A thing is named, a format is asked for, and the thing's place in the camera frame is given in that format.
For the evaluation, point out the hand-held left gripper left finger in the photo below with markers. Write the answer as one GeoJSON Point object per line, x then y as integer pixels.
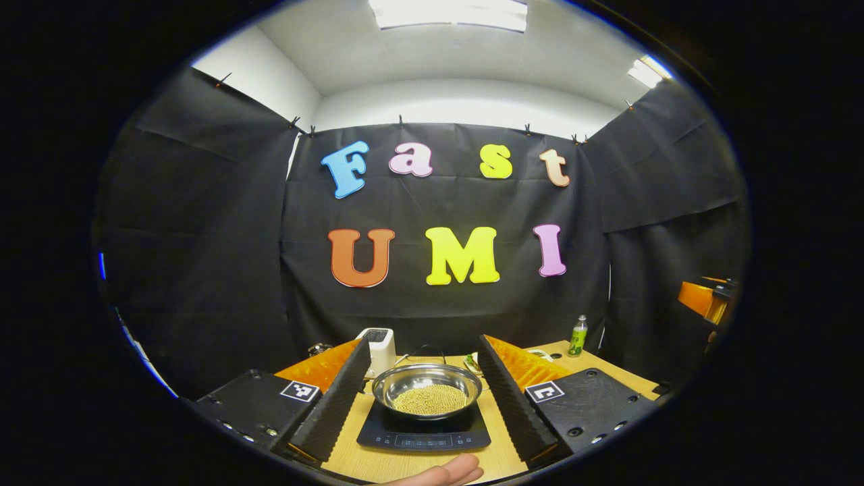
{"type": "Point", "coordinates": [334, 403]}

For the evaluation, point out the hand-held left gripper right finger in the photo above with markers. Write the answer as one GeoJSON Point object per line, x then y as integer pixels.
{"type": "Point", "coordinates": [516, 412]}

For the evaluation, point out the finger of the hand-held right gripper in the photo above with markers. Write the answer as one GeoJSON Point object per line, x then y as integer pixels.
{"type": "Point", "coordinates": [698, 300]}

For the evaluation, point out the black induction cooktop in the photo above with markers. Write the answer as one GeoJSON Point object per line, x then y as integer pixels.
{"type": "Point", "coordinates": [418, 435]}

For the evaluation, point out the white divided bean tray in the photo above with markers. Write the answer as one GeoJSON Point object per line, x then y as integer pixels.
{"type": "Point", "coordinates": [542, 353]}

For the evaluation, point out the sandwich on plate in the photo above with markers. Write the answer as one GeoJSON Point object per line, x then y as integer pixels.
{"type": "Point", "coordinates": [471, 364]}

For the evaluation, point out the white toaster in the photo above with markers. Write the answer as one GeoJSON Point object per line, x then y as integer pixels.
{"type": "Point", "coordinates": [381, 351]}

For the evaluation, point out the pile of soybeans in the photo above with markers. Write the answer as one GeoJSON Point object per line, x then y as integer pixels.
{"type": "Point", "coordinates": [428, 399]}

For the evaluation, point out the green drink bottle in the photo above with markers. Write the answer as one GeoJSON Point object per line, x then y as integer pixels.
{"type": "Point", "coordinates": [578, 341]}

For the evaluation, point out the black backdrop cloth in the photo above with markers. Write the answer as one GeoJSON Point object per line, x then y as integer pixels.
{"type": "Point", "coordinates": [459, 202]}

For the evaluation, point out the small ceiling light panel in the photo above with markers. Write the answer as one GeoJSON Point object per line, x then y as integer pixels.
{"type": "Point", "coordinates": [648, 71]}

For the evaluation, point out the large ceiling light panel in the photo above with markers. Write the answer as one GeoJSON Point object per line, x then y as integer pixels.
{"type": "Point", "coordinates": [449, 13]}

